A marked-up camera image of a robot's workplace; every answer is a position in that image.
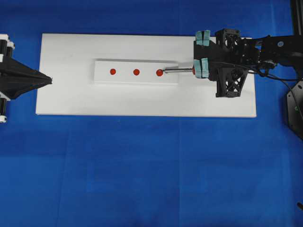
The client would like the red dot mark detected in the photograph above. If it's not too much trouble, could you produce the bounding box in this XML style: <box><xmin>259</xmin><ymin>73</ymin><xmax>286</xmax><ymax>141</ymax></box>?
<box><xmin>156</xmin><ymin>69</ymin><xmax>163</xmax><ymax>77</ymax></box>
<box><xmin>110</xmin><ymin>69</ymin><xmax>116</xmax><ymax>75</ymax></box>
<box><xmin>133</xmin><ymin>69</ymin><xmax>140</xmax><ymax>76</ymax></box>

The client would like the black soldering iron cable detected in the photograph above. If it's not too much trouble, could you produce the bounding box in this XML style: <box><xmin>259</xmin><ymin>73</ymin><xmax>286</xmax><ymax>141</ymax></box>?
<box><xmin>208</xmin><ymin>61</ymin><xmax>303</xmax><ymax>112</ymax></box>

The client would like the blue table cloth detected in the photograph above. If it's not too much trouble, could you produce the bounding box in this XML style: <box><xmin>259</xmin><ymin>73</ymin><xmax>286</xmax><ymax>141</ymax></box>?
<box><xmin>0</xmin><ymin>0</ymin><xmax>303</xmax><ymax>227</ymax></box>

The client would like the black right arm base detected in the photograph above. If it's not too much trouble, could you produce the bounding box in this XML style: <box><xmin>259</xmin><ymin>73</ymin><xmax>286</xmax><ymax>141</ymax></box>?
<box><xmin>286</xmin><ymin>81</ymin><xmax>303</xmax><ymax>139</ymax></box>

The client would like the large white base board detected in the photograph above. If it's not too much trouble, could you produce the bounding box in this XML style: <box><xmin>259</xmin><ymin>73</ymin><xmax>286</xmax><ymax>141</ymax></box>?
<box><xmin>36</xmin><ymin>34</ymin><xmax>257</xmax><ymax>118</ymax></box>

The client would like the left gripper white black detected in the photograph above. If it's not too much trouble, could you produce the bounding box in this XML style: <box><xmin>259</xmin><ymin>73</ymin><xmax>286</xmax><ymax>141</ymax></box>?
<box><xmin>0</xmin><ymin>34</ymin><xmax>53</xmax><ymax>124</ymax></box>

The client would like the left red dot mark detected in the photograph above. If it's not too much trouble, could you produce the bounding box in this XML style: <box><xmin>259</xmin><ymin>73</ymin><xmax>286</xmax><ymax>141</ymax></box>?
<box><xmin>110</xmin><ymin>69</ymin><xmax>116</xmax><ymax>75</ymax></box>

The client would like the red handled soldering iron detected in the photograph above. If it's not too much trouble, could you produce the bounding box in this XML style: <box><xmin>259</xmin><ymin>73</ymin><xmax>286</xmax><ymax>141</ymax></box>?
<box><xmin>162</xmin><ymin>68</ymin><xmax>195</xmax><ymax>75</ymax></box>

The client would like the small white raised plate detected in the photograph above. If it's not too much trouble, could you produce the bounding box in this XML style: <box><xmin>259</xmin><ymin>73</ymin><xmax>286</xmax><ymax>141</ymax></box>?
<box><xmin>92</xmin><ymin>59</ymin><xmax>178</xmax><ymax>86</ymax></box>

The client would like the middle red dot mark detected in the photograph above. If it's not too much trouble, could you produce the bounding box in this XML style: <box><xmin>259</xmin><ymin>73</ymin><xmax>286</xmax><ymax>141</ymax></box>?
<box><xmin>133</xmin><ymin>69</ymin><xmax>140</xmax><ymax>76</ymax></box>

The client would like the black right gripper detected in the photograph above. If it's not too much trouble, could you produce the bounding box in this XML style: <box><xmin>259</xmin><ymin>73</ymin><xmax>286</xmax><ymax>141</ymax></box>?
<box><xmin>194</xmin><ymin>28</ymin><xmax>260</xmax><ymax>98</ymax></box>

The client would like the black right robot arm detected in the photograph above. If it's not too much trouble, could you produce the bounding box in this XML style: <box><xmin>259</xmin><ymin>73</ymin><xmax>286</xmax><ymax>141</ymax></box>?
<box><xmin>193</xmin><ymin>28</ymin><xmax>303</xmax><ymax>98</ymax></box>

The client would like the black aluminium frame rail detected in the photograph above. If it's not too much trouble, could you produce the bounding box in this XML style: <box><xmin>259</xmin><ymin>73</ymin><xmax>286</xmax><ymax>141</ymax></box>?
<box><xmin>290</xmin><ymin>0</ymin><xmax>303</xmax><ymax>35</ymax></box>

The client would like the right red dot mark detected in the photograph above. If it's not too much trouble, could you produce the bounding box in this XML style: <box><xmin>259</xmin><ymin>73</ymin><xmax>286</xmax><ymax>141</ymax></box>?
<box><xmin>156</xmin><ymin>69</ymin><xmax>163</xmax><ymax>77</ymax></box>

